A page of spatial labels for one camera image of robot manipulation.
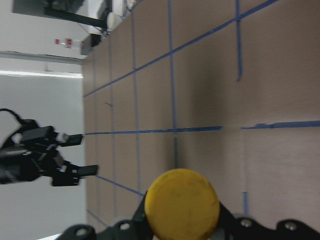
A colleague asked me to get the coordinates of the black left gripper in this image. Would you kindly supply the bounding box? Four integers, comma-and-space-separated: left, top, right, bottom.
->
0, 119, 99, 187

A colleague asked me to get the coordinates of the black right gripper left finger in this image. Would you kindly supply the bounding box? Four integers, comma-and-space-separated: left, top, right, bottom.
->
131, 195, 153, 240

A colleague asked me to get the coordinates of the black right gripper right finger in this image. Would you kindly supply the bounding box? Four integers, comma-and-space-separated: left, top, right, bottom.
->
214, 202, 236, 240

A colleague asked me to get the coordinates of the yellow push button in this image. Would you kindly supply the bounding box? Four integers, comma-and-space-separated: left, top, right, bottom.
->
144, 168, 220, 240

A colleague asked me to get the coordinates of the white paper cup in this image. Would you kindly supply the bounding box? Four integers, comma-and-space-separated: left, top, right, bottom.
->
106, 12, 123, 30

